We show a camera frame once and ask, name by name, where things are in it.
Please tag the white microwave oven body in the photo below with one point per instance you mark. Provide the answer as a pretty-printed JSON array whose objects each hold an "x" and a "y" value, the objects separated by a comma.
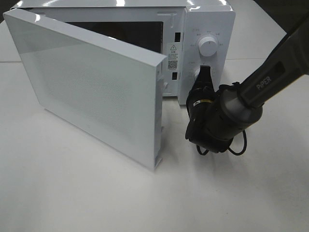
[{"x": 150, "y": 24}]

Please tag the white timer knob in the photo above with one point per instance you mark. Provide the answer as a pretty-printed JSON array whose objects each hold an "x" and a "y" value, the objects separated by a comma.
[{"x": 196, "y": 74}]

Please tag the white microwave door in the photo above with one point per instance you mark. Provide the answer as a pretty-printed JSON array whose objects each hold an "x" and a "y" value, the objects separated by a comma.
[{"x": 106, "y": 87}]

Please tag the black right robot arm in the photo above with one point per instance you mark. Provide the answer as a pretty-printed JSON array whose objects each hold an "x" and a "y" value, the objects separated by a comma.
[{"x": 217, "y": 116}]

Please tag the white warning label sticker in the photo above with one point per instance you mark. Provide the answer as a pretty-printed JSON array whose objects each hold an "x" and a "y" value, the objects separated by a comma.
[{"x": 173, "y": 56}]

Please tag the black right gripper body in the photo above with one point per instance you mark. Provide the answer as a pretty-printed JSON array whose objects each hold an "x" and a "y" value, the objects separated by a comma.
[{"x": 199, "y": 99}]

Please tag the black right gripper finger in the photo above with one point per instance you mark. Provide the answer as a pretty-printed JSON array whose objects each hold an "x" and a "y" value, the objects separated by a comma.
[{"x": 204, "y": 76}]

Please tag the upper white power knob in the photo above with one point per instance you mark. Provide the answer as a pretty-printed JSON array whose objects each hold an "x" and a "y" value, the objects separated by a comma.
[{"x": 208, "y": 45}]

